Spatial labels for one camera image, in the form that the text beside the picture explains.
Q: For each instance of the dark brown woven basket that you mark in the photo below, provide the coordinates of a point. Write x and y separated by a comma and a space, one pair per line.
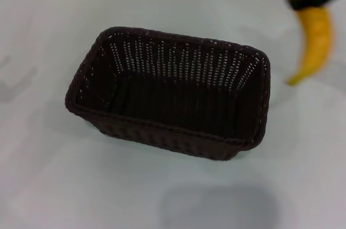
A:
173, 107

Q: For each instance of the yellow banana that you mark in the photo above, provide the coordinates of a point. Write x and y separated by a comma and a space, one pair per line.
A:
316, 37

